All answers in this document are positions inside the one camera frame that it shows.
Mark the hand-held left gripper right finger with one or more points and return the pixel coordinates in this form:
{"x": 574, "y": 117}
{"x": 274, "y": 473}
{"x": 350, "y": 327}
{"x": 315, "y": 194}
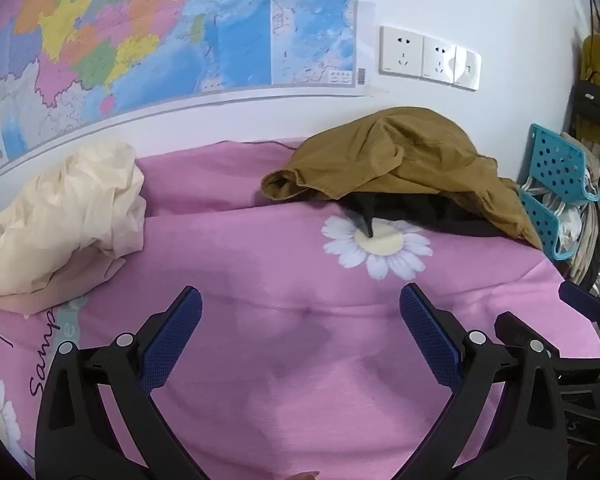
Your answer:
{"x": 430, "y": 340}

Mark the yellow hanging garment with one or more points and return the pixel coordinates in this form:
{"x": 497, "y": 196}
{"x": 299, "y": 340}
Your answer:
{"x": 592, "y": 55}

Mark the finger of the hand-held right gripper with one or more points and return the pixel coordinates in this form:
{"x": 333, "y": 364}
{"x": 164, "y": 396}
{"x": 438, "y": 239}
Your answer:
{"x": 512, "y": 326}
{"x": 582, "y": 300}

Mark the pink floral bedsheet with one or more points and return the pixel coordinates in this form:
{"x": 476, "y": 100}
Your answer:
{"x": 280, "y": 310}

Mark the colourful wall map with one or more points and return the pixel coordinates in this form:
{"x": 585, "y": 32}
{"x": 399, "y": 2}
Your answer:
{"x": 155, "y": 30}

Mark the olive brown jacket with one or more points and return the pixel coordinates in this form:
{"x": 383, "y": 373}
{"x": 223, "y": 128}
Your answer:
{"x": 405, "y": 160}

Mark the blue perforated plastic rack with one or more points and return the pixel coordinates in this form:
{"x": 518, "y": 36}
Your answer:
{"x": 555, "y": 152}

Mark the white wall switch plate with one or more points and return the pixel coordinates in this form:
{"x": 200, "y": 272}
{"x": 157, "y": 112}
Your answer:
{"x": 467, "y": 69}

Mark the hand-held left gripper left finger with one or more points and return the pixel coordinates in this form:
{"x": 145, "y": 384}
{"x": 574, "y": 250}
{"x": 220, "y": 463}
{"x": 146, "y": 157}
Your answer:
{"x": 172, "y": 340}

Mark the black garment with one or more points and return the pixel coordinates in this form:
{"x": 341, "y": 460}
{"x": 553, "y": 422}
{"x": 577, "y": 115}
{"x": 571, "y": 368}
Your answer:
{"x": 430, "y": 215}

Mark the black handbag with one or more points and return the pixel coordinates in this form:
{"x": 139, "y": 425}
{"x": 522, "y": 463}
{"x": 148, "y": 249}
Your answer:
{"x": 592, "y": 100}

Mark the white wall socket plate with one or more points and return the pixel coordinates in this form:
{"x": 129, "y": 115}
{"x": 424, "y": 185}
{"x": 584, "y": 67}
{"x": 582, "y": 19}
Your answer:
{"x": 401, "y": 52}
{"x": 438, "y": 59}

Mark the cream crumpled cloth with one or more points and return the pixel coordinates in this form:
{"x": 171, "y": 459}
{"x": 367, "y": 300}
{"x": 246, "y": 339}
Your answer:
{"x": 60, "y": 230}

